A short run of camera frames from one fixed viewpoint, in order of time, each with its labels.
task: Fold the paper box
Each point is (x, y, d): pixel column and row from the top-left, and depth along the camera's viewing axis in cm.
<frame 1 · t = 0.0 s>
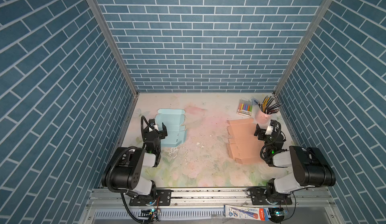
left hand: (156, 123, 90), fingers open
right hand: (265, 124, 91), fingers open
light blue flat paper box: (173, 119, 107), on the table
pink flat paper box: (244, 146, 93), on the table
box of coloured markers: (245, 108, 113), on the table
coloured pencils bundle: (266, 107, 101), point 11 cm above the table

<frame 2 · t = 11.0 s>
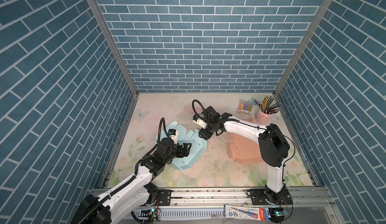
left hand: (186, 144, 83), fingers open
right hand: (201, 130, 92), fingers open
light blue flat paper box: (198, 147, 92), point 2 cm above the table
the other named things where they were.

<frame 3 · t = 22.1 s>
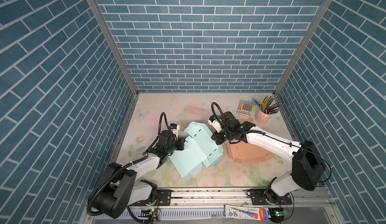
left hand: (186, 139, 88), fingers closed
right hand: (210, 135, 84), fingers closed
light blue flat paper box: (200, 147, 89), point 4 cm above the table
the other named things where they were.

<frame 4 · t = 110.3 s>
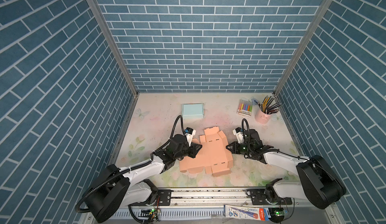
left hand: (201, 147, 82), fingers closed
right hand: (225, 145, 87), fingers closed
light blue flat paper box: (192, 111, 108), point 3 cm above the table
pink flat paper box: (213, 155, 92), on the table
the other named things where they were.

